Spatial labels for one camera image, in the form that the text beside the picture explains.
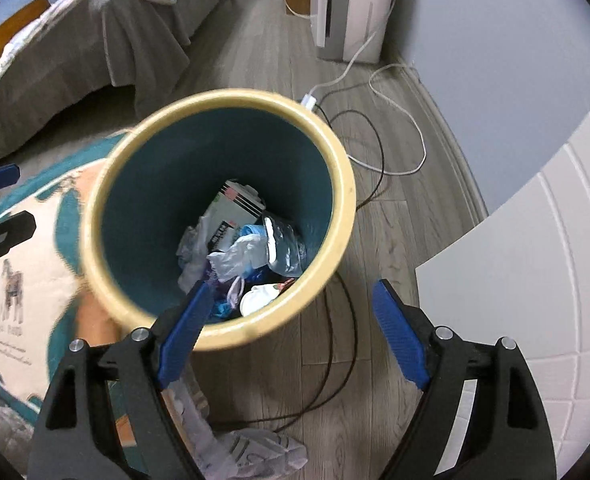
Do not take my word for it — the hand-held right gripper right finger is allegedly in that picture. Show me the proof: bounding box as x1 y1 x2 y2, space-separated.
372 279 558 480

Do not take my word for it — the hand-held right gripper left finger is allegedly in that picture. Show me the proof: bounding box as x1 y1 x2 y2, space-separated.
27 280 216 480

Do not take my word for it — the white green striped box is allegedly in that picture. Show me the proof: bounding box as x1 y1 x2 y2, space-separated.
209 179 267 253

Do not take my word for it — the blue snack bag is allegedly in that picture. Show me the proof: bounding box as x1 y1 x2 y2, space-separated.
262 215 308 278

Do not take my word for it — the teal bin with yellow rim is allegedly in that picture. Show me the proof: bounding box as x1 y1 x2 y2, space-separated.
80 89 357 352

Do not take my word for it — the teal orange patterned mat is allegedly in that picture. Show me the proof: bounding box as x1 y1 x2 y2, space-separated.
0 129 211 441

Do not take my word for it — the white panelled cabinet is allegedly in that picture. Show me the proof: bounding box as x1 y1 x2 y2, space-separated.
415 67 590 480

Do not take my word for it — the grey white crumpled cloth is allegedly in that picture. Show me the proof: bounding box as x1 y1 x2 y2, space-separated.
172 372 310 480

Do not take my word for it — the wooden headboard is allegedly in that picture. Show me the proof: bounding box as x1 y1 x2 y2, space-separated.
0 0 50 88

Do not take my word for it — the bed with grey cover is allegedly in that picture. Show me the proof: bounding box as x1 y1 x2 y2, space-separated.
0 0 242 163

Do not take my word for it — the white air purifier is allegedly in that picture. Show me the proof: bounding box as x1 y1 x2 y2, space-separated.
310 0 400 64

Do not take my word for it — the black cable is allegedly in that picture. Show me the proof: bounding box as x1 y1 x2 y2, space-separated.
210 270 360 428
320 109 387 211

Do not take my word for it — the white looped cable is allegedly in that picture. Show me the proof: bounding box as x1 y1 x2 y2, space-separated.
347 62 427 177

